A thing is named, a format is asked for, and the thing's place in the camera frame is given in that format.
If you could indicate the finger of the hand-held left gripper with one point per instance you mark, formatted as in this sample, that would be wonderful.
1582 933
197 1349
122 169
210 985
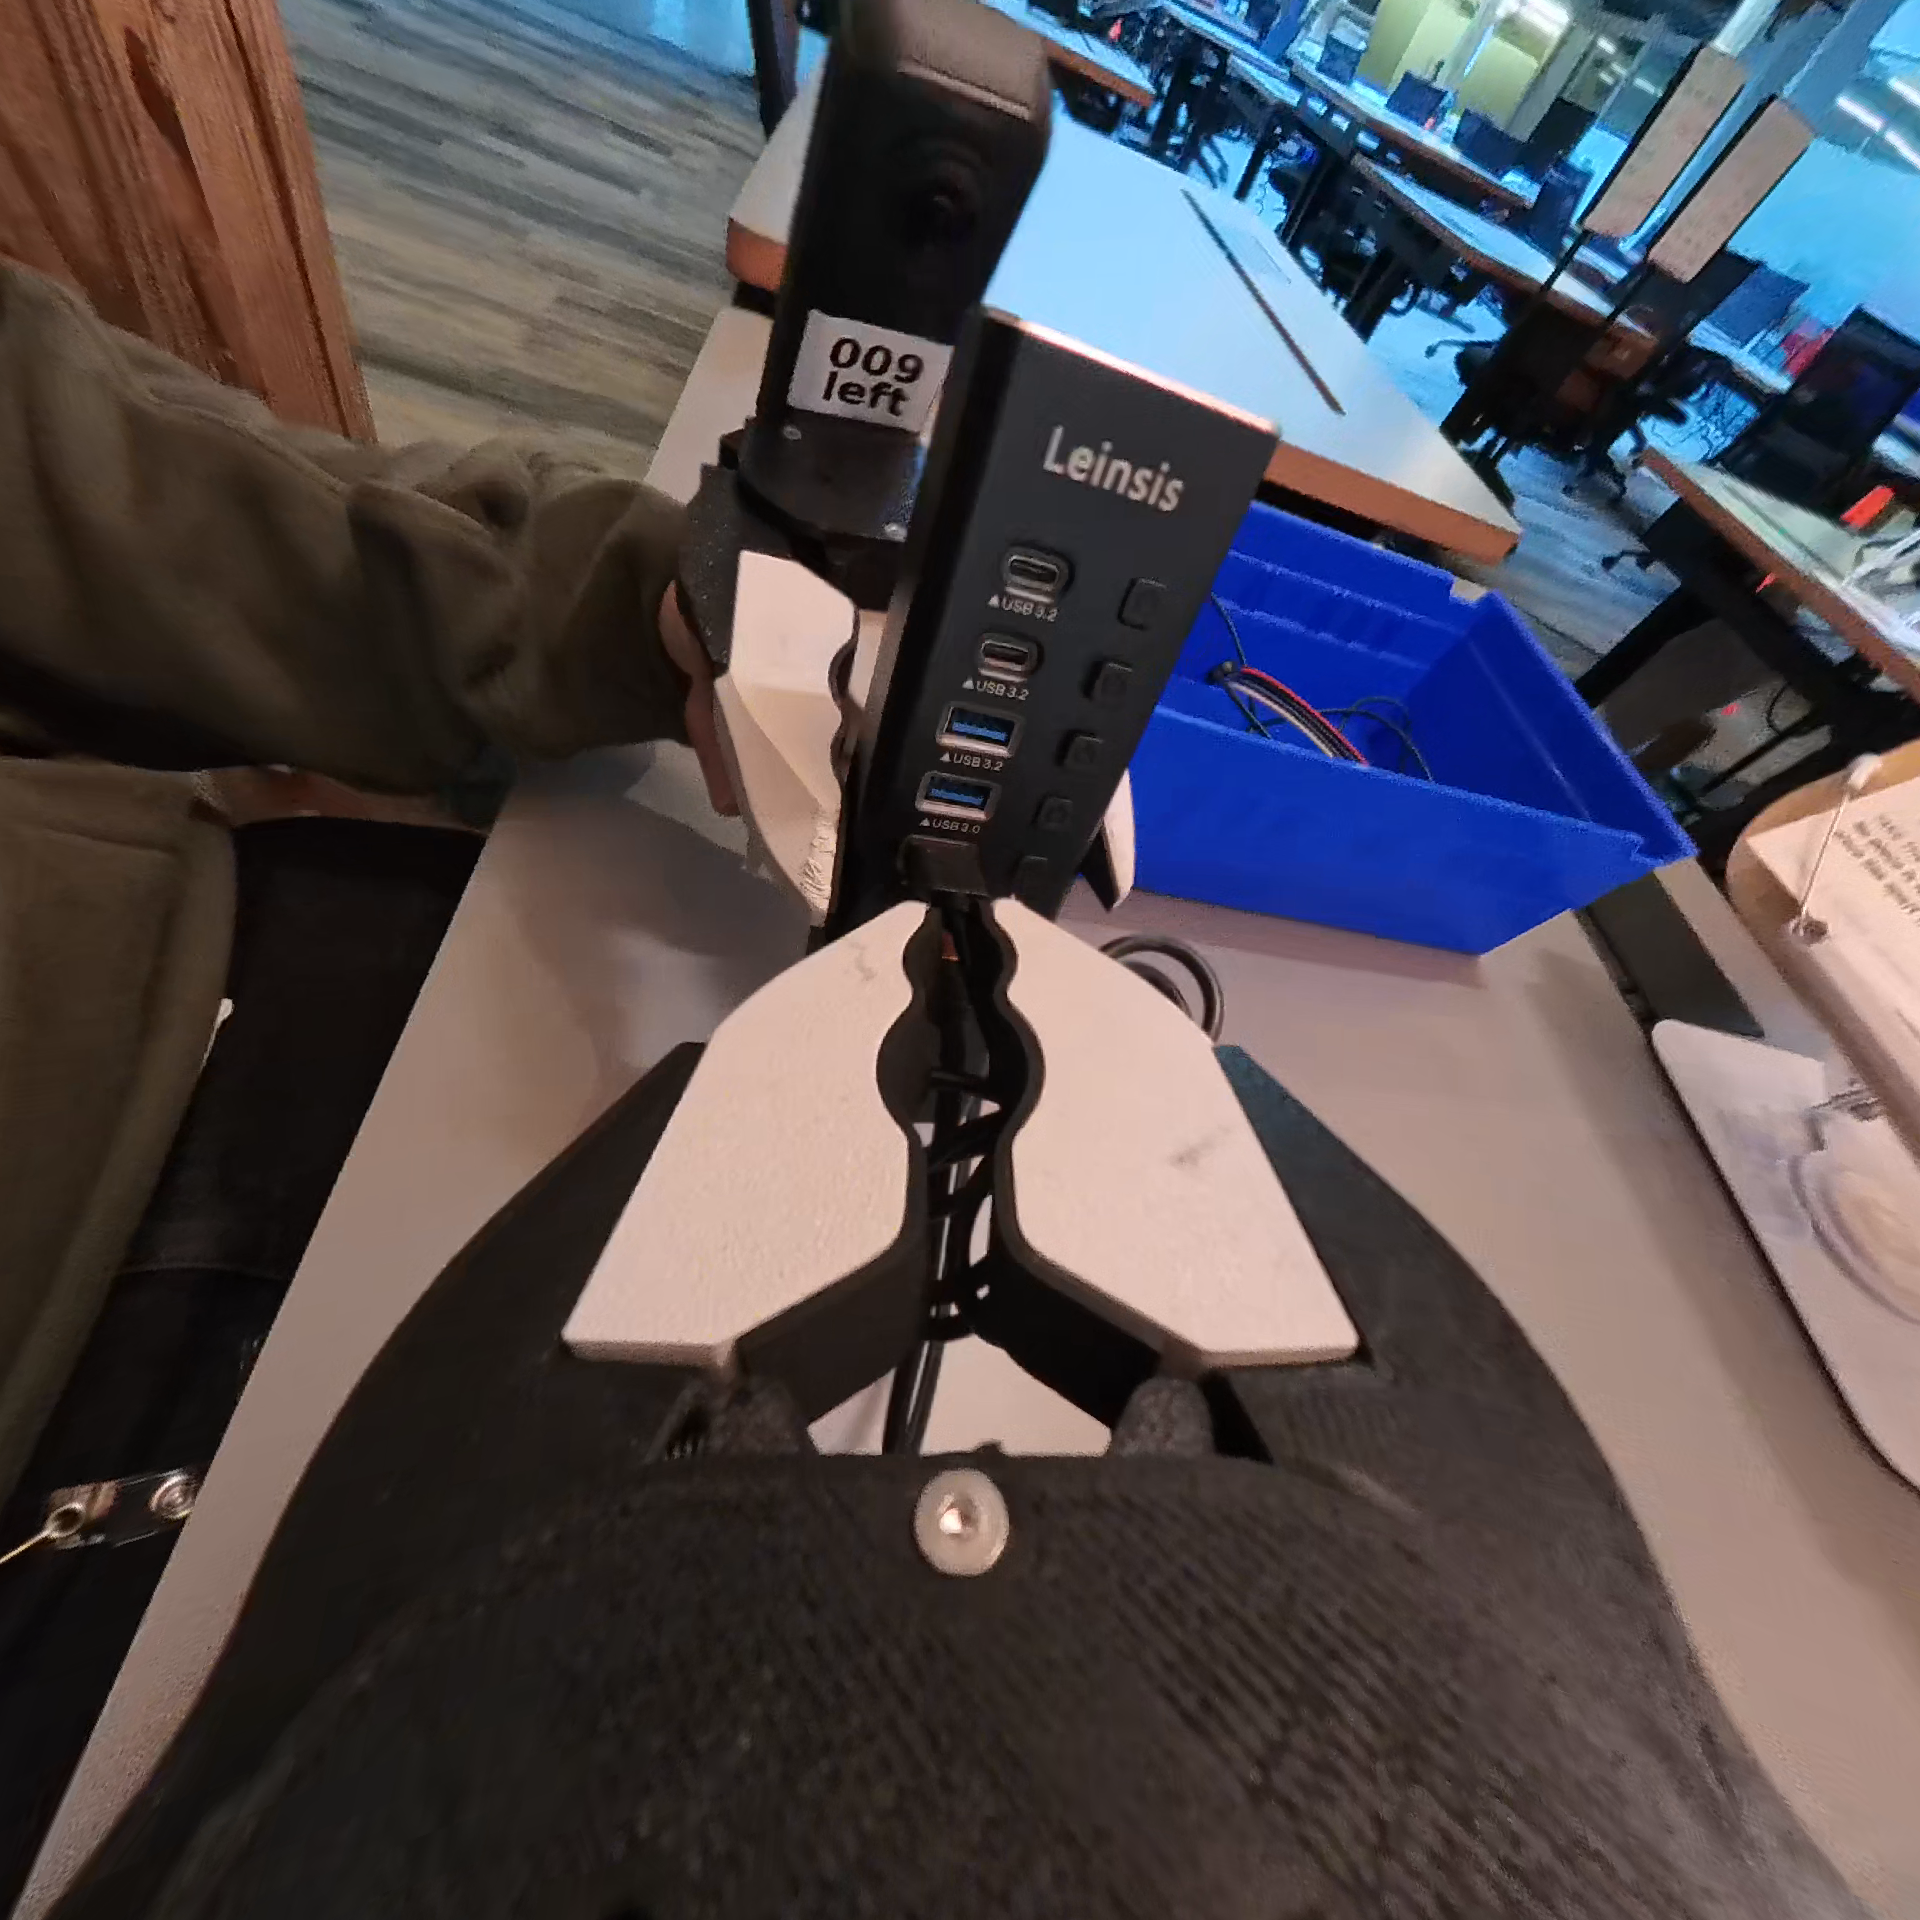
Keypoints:
781 720
1124 878

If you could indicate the metal badge clip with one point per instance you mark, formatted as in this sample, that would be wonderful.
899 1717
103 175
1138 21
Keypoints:
166 1493

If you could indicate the clear plastic object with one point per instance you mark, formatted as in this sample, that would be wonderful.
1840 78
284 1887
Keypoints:
1862 1201

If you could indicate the white mat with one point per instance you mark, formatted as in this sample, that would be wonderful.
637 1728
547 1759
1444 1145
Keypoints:
1741 1141

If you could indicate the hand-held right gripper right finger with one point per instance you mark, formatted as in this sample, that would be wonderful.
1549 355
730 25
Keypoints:
1156 1185

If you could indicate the black USB hub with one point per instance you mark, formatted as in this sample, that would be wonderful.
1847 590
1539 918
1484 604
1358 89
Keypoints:
1051 600

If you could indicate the wood edged work table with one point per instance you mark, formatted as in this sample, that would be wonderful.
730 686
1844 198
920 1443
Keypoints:
1799 569

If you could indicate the wooden pillar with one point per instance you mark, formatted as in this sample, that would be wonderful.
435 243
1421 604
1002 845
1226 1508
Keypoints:
149 181

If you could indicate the white table with wood edge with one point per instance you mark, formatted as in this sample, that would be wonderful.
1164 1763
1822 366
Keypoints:
1141 254

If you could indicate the wooden partition board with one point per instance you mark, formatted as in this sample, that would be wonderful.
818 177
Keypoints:
1734 196
1664 143

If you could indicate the blue plastic bin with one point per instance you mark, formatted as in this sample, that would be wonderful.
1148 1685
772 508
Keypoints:
1349 856

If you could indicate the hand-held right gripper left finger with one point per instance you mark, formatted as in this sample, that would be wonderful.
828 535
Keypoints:
765 1185

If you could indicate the person's left hand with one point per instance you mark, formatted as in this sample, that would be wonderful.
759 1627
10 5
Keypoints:
687 699

